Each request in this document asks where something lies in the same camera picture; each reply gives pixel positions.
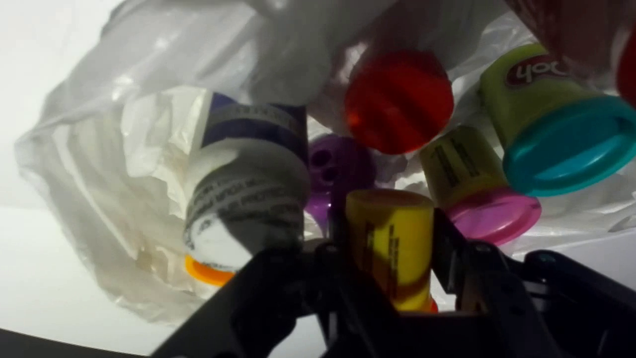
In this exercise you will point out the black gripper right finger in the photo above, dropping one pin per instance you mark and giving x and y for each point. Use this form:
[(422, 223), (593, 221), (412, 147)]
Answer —
[(488, 292)]

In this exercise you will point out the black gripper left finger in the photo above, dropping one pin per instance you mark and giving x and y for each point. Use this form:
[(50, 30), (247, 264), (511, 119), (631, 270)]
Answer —
[(354, 316)]

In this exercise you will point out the yellow tub orange lid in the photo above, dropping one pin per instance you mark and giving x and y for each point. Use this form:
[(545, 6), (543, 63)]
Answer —
[(392, 240)]

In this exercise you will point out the yellow tub magenta lid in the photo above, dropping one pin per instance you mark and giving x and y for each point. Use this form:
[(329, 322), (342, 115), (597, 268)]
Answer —
[(468, 183)]

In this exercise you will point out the purple plastic container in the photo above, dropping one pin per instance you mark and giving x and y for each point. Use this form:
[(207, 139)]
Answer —
[(336, 165)]

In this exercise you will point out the yellow tub teal lid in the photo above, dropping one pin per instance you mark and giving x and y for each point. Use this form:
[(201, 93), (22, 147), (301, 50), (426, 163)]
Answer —
[(557, 133)]

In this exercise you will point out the white bottle blue label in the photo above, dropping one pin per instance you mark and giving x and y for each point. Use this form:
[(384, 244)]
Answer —
[(247, 181)]

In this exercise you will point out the small red lid tub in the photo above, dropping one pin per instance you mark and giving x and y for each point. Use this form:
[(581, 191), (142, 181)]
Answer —
[(398, 101)]

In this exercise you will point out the brown jar red lid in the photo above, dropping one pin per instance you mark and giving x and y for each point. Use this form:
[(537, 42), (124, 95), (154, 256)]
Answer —
[(593, 38)]

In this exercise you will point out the white plastic bag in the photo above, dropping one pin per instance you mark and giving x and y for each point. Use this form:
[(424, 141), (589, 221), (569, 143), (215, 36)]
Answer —
[(112, 145)]

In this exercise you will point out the white round table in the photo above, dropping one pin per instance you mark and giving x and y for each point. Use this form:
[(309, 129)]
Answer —
[(54, 308)]

